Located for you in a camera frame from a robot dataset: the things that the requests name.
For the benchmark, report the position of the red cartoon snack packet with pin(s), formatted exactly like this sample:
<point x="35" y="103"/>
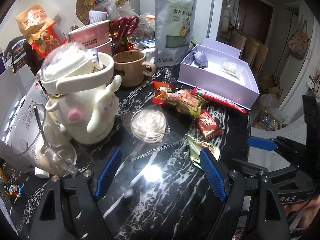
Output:
<point x="162" y="90"/>

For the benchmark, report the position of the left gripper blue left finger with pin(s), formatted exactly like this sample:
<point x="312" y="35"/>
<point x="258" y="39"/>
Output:
<point x="106" y="172"/>

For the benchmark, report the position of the dark wooden door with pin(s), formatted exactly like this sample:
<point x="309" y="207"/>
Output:
<point x="254" y="19"/>

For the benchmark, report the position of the cardboard sheets stack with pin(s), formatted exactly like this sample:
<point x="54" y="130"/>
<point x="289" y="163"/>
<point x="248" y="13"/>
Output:
<point x="251" y="51"/>

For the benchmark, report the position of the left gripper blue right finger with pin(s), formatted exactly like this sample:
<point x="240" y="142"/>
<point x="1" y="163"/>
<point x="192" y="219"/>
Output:
<point x="216" y="173"/>

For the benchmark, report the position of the long red snack packet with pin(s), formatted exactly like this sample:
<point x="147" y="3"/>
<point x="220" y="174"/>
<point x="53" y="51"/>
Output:
<point x="218" y="99"/>

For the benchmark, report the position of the cardboard box on floor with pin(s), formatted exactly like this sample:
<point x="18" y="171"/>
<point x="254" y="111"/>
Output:
<point x="266" y="121"/>

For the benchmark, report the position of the small red candy packet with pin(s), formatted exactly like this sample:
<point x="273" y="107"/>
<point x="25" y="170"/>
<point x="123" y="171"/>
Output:
<point x="208" y="126"/>

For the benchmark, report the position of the clear bag with white cord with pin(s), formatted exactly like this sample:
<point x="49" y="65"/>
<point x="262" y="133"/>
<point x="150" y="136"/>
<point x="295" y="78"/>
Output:
<point x="152" y="129"/>

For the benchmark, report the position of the hanging patterned tote bag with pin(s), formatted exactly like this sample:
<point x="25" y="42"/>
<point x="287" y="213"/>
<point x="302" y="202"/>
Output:
<point x="298" y="43"/>

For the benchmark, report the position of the cream character tumbler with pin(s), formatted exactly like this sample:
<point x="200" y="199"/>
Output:
<point x="81" y="85"/>

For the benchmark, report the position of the red handled scissors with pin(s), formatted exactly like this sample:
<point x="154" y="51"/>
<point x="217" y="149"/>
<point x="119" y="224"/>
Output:
<point x="123" y="27"/>

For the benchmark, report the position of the person's right hand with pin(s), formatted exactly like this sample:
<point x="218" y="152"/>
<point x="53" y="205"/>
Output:
<point x="305" y="212"/>

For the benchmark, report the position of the pink paper cup stack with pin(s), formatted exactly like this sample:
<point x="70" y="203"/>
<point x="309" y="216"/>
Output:
<point x="95" y="35"/>

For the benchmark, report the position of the brown ceramic mug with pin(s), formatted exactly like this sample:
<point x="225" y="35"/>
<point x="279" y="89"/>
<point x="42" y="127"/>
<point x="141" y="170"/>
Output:
<point x="133" y="67"/>

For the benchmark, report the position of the orange red snack bag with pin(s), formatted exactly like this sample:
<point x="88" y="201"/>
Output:
<point x="41" y="32"/>

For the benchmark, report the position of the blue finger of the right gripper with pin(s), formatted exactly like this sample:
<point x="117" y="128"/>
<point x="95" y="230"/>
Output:
<point x="264" y="144"/>

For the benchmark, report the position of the clear glass measuring cup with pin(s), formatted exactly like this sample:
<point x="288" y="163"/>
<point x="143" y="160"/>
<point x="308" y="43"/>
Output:
<point x="37" y="141"/>

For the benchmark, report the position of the lavender open gift box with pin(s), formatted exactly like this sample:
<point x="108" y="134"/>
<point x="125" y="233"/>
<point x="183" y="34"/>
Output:
<point x="244" y="92"/>

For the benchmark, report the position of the silver tea pouch bag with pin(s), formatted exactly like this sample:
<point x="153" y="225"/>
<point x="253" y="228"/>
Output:
<point x="174" y="21"/>

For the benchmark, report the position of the brown orange snack packet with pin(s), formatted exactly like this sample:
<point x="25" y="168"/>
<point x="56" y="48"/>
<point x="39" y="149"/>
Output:
<point x="185" y="101"/>

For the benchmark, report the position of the clear bag with white item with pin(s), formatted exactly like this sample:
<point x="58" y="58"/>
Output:
<point x="229" y="68"/>

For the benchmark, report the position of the purple satin sachet pouch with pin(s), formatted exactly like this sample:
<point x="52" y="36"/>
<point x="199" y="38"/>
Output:
<point x="200" y="59"/>

